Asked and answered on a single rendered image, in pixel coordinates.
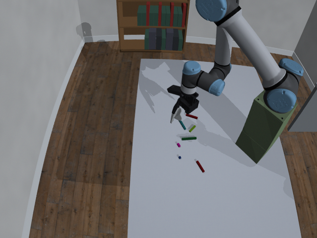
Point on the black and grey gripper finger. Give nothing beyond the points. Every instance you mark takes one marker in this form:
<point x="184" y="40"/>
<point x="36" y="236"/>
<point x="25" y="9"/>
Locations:
<point x="176" y="112"/>

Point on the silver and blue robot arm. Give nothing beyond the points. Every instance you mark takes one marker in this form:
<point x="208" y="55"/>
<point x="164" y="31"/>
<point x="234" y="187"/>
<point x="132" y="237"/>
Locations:
<point x="280" y="81"/>

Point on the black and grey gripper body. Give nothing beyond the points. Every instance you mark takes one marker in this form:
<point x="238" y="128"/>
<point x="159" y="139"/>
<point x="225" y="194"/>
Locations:
<point x="186" y="102"/>

